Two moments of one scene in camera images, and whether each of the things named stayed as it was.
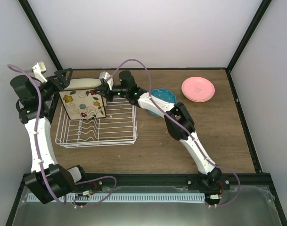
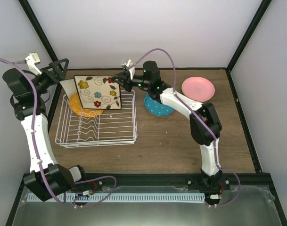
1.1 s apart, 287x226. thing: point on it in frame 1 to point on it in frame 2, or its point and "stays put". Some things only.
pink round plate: x=198 y=88 stays put
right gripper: x=104 y=89 to x=124 y=76
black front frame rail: x=242 y=180 stays put
